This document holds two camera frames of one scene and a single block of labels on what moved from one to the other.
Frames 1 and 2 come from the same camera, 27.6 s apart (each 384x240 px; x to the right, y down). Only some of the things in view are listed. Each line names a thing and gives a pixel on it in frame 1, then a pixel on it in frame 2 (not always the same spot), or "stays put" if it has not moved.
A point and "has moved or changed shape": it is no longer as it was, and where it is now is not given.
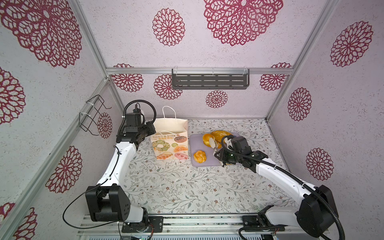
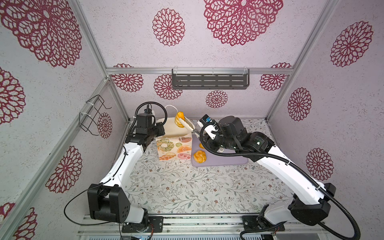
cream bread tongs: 213,144 has moved or changed shape
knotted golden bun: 200,156 stays put
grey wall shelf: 210,78 stays put
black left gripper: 150,126 -> 159,126
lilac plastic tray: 197,143 stays put
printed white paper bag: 170,141 has moved or changed shape
